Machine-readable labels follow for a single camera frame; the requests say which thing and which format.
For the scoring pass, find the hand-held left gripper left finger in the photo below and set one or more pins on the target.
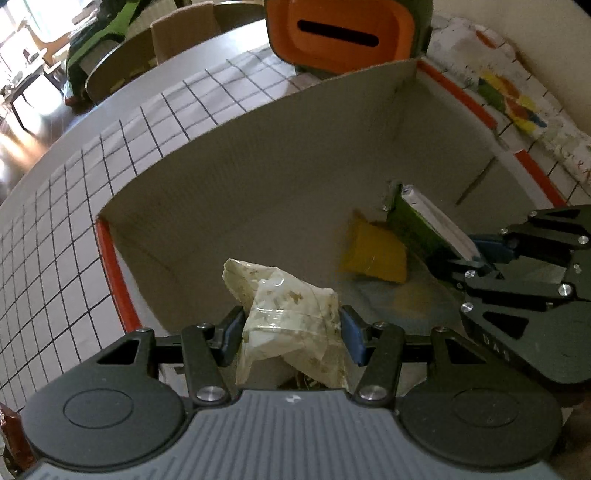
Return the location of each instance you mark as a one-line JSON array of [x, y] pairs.
[[231, 337]]

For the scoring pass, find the white translucent snack packet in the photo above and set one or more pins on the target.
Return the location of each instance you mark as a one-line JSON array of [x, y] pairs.
[[286, 300]]

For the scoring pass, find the green snack packet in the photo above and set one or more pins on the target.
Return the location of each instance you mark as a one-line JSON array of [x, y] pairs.
[[415, 230]]

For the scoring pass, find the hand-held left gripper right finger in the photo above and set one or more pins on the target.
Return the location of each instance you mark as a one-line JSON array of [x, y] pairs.
[[352, 332]]

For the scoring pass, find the brown snack bag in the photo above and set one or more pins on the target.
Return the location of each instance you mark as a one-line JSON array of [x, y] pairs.
[[9, 434]]

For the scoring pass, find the wooden chair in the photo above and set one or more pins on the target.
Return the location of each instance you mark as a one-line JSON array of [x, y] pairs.
[[184, 27]]

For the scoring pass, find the orange cardboard box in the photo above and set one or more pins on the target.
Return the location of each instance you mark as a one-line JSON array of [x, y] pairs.
[[277, 184]]

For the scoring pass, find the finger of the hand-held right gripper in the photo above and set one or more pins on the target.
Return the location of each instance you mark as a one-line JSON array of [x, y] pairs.
[[489, 247], [485, 286]]

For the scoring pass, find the colourful patterned cloth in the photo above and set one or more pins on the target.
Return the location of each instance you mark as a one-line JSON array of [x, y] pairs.
[[508, 92]]

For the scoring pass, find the orange tissue box holder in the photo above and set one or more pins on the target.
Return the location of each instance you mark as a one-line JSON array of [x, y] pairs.
[[286, 37]]

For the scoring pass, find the coffee table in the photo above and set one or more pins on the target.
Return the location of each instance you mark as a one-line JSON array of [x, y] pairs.
[[32, 78]]

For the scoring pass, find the plain yellow snack packet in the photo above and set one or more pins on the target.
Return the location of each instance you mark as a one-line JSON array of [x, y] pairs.
[[374, 254]]

